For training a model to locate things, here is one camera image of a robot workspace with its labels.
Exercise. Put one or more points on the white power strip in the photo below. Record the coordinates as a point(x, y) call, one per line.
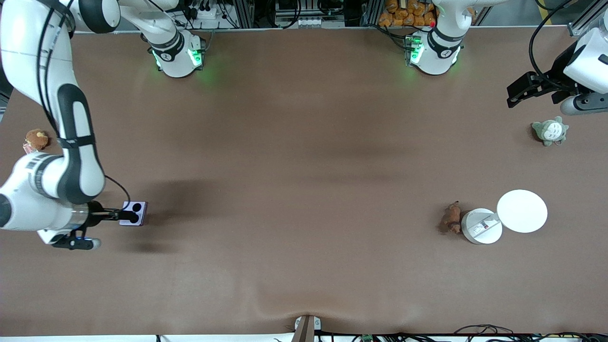
point(209, 12)

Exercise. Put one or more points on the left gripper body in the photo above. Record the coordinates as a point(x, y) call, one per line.
point(556, 75)

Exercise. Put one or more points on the white printed plush tag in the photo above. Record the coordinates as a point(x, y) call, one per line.
point(28, 148)

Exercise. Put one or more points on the grey green totoro plush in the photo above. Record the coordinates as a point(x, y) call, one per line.
point(551, 131)

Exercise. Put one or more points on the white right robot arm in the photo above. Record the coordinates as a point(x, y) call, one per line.
point(28, 57)

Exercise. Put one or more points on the brown lion statue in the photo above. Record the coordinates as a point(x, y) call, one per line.
point(451, 218)

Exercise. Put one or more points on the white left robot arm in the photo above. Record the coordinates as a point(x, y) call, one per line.
point(444, 52)

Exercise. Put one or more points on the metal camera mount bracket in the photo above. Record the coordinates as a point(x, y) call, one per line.
point(306, 330)

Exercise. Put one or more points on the white round container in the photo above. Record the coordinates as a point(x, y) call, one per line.
point(475, 232)

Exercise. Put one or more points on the orange toy pile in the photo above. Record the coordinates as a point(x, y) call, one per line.
point(394, 14)

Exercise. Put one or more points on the aluminium frame post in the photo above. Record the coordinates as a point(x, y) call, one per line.
point(586, 19)

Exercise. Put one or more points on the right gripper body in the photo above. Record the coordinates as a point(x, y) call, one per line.
point(96, 211)

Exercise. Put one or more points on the white round lid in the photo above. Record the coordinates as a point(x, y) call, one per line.
point(522, 211)

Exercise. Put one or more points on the control box with connectors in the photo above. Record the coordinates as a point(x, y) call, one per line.
point(308, 21)

